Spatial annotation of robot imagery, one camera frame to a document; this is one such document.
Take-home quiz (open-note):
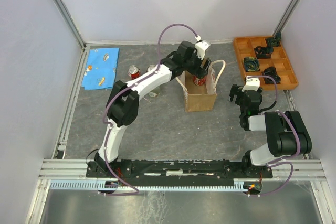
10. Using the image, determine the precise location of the red cola can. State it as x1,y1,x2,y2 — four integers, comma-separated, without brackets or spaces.
193,76,207,86
128,65,141,80

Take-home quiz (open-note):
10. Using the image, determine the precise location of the purple Fanta can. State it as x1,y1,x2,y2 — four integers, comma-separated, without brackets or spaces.
146,65,158,74

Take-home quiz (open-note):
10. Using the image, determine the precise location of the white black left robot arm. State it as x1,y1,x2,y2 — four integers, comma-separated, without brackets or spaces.
94,40,211,177

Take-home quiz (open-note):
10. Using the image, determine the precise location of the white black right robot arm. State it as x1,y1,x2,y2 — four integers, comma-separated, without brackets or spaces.
225,84,312,177

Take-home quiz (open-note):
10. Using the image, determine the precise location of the burlap canvas tote bag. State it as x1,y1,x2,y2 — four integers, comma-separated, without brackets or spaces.
176,59,226,112

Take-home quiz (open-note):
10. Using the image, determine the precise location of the green yellow rolled cloth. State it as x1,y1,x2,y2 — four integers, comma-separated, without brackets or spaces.
243,57,260,72

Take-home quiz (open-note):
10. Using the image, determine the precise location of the black floral rolled cloth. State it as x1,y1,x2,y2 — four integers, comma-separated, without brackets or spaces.
262,66,281,84

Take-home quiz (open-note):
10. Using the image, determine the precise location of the orange wooden divided tray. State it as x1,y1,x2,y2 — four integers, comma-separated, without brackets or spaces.
233,36,299,90

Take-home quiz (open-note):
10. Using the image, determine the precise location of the black rolled cloth upper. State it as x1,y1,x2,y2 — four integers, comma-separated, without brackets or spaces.
254,46,274,59

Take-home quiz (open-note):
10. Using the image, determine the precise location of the dark green cloth corner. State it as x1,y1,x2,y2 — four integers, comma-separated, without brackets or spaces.
265,31,282,47

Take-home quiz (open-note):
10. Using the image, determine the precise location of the blue patterned cloth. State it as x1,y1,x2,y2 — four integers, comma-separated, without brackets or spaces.
81,47,119,90

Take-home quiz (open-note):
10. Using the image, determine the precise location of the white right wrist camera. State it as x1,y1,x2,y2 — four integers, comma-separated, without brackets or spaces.
242,76,260,92

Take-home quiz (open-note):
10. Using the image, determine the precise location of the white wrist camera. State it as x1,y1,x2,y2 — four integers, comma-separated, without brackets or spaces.
242,76,260,92
195,35,211,60

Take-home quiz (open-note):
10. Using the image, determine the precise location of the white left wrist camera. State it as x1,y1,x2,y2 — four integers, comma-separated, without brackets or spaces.
195,35,211,60

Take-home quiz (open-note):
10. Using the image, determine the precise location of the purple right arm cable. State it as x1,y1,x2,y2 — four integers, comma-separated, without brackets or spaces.
245,75,301,198

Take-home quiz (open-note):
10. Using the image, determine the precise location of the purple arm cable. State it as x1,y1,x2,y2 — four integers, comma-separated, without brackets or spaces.
102,23,202,197
245,75,301,198

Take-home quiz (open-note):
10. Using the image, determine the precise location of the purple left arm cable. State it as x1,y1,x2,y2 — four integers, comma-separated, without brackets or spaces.
102,23,202,197

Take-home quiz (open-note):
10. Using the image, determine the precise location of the blue slotted cable duct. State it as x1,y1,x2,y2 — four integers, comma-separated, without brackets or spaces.
49,178,249,192

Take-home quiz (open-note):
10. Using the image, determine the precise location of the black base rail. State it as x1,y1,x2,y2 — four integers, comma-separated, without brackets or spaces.
86,157,274,186

